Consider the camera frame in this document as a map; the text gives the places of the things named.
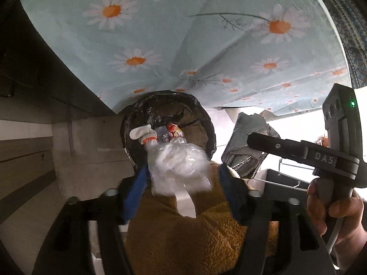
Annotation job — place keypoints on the blue patterned cloth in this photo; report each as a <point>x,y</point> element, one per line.
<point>351,26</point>

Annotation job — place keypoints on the black trash bin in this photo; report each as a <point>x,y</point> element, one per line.
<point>162,108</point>

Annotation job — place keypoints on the red white wrapper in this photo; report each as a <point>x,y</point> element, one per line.
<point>174,131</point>

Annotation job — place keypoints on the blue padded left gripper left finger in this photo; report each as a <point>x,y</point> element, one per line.
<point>134,195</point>

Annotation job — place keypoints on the blue daisy tablecloth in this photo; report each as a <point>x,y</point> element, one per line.
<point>281,55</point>

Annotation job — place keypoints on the clear plastic printed cup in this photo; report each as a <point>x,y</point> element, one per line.
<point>163,135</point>

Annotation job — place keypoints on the clear plastic wrap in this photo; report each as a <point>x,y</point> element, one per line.
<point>175,167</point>

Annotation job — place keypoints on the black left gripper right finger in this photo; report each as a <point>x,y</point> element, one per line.
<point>288,149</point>

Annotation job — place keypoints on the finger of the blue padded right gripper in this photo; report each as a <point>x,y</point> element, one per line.
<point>235,191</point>

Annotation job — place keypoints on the white glove orange band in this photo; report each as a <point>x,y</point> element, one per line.
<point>145,135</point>

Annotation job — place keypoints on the silver foil snack bag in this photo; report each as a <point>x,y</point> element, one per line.
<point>237,154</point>

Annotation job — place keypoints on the mustard fleece sleeve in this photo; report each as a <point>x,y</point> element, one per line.
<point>162,241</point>

